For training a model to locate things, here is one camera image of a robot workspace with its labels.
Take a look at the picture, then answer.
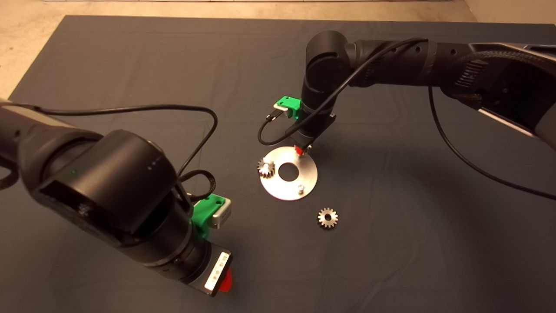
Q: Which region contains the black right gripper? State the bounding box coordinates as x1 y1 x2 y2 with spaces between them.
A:
286 112 337 156

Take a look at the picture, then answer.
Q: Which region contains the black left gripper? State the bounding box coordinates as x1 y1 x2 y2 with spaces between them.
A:
185 241 233 298

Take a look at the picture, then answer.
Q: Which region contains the round metal carrier plate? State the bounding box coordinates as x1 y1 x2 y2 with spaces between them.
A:
259 146 318 201

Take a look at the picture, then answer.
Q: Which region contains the dark grey table cloth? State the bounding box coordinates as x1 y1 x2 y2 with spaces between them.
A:
0 15 556 313

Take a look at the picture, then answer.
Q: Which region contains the thin black right camera cable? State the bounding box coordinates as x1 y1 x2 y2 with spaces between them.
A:
257 37 556 201

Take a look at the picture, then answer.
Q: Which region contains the thin black camera cable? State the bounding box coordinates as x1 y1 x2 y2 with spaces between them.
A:
257 37 556 201
24 103 219 180

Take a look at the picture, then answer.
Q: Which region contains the green right camera mount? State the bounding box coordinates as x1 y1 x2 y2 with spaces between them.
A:
278 96 301 122

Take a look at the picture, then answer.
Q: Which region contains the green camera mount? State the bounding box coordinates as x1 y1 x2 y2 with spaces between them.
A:
278 96 301 122
192 194 227 239

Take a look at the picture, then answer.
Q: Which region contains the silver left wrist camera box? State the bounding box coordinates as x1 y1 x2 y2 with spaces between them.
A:
210 199 232 230

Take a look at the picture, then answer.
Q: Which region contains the green left camera mount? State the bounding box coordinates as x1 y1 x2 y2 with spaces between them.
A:
192 194 227 239

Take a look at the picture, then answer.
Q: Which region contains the thin black left camera cable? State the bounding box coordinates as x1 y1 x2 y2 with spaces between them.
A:
24 103 219 180

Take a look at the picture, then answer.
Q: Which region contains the braided black right arm cable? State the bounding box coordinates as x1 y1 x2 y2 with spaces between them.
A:
465 50 556 70

